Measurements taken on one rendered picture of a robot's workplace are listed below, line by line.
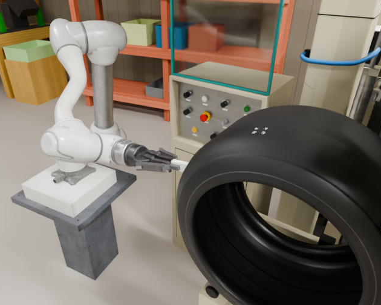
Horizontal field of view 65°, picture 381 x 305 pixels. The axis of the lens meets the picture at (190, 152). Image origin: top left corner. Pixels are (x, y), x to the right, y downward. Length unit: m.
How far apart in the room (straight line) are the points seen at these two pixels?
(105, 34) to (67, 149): 0.64
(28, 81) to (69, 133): 4.10
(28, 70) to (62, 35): 3.59
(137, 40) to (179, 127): 2.42
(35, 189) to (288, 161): 1.45
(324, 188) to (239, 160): 0.17
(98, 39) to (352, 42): 0.98
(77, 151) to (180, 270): 1.43
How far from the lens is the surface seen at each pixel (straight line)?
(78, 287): 2.24
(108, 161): 1.06
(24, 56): 4.99
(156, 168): 0.92
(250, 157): 0.62
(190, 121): 1.73
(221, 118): 1.61
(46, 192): 1.76
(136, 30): 4.05
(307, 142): 0.62
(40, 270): 2.41
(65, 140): 0.95
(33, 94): 5.08
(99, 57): 1.46
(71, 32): 1.41
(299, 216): 1.16
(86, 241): 1.97
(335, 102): 0.94
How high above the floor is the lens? 1.74
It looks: 31 degrees down
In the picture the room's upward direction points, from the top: 1 degrees clockwise
